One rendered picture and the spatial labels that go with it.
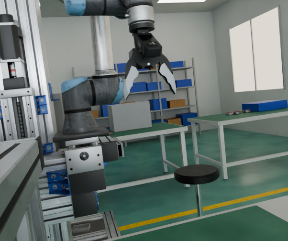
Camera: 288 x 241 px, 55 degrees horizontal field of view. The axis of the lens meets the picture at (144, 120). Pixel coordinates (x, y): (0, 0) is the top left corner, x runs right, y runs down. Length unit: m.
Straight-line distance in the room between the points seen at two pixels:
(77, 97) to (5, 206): 1.00
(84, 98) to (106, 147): 0.27
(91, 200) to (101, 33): 0.68
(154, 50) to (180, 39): 7.26
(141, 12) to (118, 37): 6.68
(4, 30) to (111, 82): 0.49
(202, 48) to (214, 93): 1.30
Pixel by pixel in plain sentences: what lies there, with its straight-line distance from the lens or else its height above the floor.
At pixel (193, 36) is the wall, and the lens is 8.13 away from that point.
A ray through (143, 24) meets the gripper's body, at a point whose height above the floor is 1.35.
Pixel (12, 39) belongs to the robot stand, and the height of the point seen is 1.46.
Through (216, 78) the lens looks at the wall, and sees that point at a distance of 8.28.
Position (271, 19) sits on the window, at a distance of 6.55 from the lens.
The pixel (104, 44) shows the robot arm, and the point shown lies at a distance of 1.23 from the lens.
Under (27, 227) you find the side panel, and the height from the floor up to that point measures 1.06.
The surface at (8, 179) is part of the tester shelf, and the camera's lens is 0.22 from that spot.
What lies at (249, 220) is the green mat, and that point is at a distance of 0.94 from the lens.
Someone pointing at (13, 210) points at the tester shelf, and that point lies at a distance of 0.22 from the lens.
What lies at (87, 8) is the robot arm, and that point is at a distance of 0.86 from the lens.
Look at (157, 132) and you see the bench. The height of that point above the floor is 0.73.
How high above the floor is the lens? 1.16
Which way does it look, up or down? 5 degrees down
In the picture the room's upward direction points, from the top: 7 degrees counter-clockwise
